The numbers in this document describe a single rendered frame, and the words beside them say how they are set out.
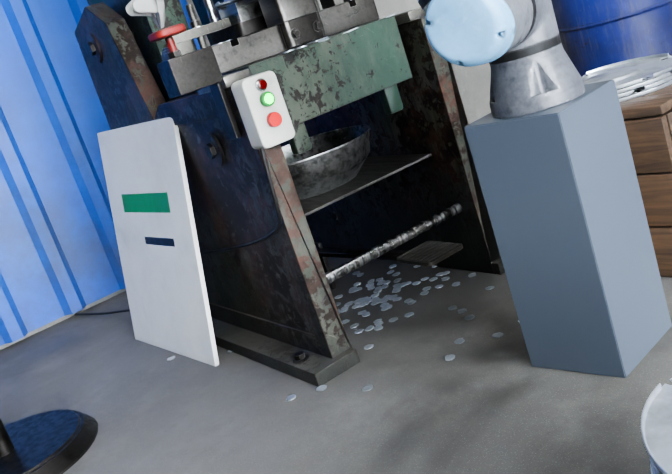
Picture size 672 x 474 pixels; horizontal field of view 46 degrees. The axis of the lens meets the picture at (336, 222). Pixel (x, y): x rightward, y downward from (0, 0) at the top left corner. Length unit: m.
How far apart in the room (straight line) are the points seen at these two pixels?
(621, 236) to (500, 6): 0.45
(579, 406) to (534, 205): 0.32
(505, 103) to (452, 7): 0.22
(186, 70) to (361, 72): 0.41
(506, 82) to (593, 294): 0.36
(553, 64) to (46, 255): 1.99
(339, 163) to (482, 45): 0.75
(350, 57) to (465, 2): 0.66
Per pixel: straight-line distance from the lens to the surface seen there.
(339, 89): 1.72
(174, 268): 2.02
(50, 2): 2.94
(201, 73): 1.56
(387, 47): 1.81
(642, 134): 1.60
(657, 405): 0.84
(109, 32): 2.05
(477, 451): 1.29
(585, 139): 1.28
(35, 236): 2.85
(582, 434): 1.27
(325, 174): 1.80
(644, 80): 1.70
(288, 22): 1.75
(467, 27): 1.14
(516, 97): 1.28
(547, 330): 1.41
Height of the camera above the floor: 0.68
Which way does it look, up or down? 14 degrees down
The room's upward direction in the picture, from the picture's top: 19 degrees counter-clockwise
